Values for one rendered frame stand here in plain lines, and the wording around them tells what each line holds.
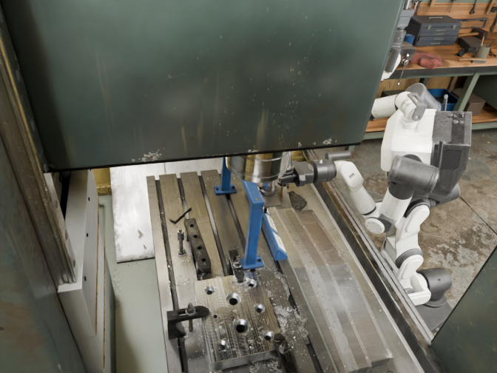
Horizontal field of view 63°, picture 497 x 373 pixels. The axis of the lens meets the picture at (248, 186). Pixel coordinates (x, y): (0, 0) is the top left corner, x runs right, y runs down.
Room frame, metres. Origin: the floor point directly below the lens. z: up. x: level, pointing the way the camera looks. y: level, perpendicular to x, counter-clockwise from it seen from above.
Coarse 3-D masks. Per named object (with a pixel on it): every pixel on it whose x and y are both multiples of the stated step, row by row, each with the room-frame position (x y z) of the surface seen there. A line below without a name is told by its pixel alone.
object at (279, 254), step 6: (264, 216) 1.22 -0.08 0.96; (270, 216) 1.27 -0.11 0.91; (264, 222) 1.20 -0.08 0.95; (264, 228) 1.19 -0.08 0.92; (270, 228) 1.16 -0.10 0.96; (270, 234) 1.13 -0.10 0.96; (276, 234) 1.16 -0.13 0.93; (270, 240) 1.12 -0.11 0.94; (270, 246) 1.11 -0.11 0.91; (276, 246) 1.06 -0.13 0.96; (276, 252) 1.05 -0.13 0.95; (282, 252) 1.05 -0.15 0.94; (276, 258) 1.05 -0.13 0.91; (282, 258) 1.05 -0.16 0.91
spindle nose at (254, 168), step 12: (240, 156) 0.77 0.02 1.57; (252, 156) 0.76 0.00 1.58; (264, 156) 0.76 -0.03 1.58; (276, 156) 0.77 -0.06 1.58; (288, 156) 0.81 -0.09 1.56; (228, 168) 0.80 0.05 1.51; (240, 168) 0.77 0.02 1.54; (252, 168) 0.76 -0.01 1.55; (264, 168) 0.76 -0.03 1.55; (276, 168) 0.77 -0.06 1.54; (252, 180) 0.76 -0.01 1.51; (264, 180) 0.76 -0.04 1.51
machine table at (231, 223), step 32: (160, 192) 1.41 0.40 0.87; (192, 192) 1.39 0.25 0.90; (160, 224) 1.18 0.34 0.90; (224, 224) 1.21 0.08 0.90; (160, 256) 1.01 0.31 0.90; (192, 256) 1.03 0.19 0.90; (224, 256) 1.04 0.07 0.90; (160, 288) 0.87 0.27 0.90; (192, 288) 0.88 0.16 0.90; (288, 288) 0.93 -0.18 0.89; (192, 320) 0.75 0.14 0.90; (288, 320) 0.79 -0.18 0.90; (192, 352) 0.64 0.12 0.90; (320, 352) 0.69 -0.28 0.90
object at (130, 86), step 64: (0, 0) 0.59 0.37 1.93; (64, 0) 0.61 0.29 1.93; (128, 0) 0.63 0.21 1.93; (192, 0) 0.66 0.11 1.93; (256, 0) 0.70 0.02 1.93; (320, 0) 0.73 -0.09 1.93; (384, 0) 0.77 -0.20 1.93; (64, 64) 0.60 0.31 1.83; (128, 64) 0.63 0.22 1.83; (192, 64) 0.66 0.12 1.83; (256, 64) 0.70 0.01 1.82; (320, 64) 0.74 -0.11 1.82; (384, 64) 0.79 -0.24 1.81; (64, 128) 0.59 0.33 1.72; (128, 128) 0.63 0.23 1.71; (192, 128) 0.66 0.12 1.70; (256, 128) 0.70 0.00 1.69; (320, 128) 0.75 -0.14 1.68
